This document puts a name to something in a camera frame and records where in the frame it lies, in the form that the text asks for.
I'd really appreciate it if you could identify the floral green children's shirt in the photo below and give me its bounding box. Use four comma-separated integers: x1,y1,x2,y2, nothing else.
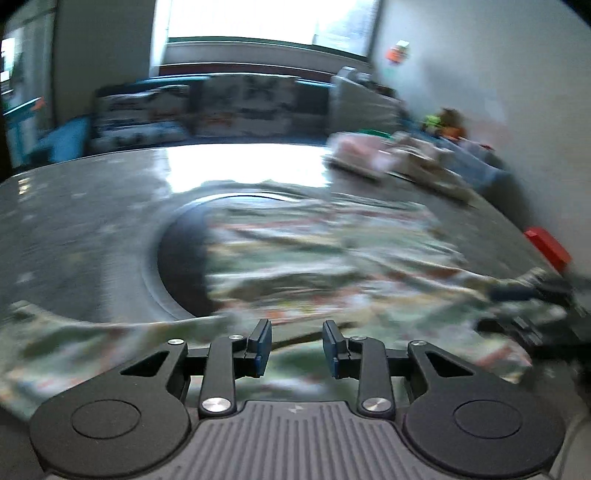
1,196,531,419

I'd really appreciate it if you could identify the red plastic stool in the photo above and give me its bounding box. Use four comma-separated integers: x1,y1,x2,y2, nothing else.
524,227,572,274

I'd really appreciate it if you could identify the black round induction cooktop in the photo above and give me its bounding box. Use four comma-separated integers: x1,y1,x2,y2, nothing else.
156,202,216,317

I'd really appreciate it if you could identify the clear plastic storage box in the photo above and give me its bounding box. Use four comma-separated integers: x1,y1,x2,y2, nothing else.
440,139,509,195

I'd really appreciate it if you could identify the cream folded garment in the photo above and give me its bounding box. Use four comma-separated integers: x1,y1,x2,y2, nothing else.
386,132,473,204

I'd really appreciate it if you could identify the teddy bear plush toy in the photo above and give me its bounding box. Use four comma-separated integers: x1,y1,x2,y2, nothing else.
421,108,466,141

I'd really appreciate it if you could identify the pink tissue pack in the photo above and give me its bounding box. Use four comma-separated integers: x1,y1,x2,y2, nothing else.
324,132,393,180

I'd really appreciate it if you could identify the butterfly cushion left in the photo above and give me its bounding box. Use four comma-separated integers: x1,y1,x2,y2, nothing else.
89,85,190,153

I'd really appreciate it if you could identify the butterfly cushion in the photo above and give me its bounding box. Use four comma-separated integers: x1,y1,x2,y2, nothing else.
195,73,297,138
89,85,190,153

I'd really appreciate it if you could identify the blue sofa bench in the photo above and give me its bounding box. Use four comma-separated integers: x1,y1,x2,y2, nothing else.
27,75,509,186

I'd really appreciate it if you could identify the grey plain cushion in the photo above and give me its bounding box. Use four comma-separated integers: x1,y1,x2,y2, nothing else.
327,76,401,135

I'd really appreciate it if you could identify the butterfly cushion middle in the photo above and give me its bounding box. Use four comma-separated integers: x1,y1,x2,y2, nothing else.
195,73,297,138

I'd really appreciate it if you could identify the colourful pinwheel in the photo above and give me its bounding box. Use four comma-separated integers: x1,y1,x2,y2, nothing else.
386,40,410,65

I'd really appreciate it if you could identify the green framed window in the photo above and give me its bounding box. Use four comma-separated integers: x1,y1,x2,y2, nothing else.
168,0,381,57

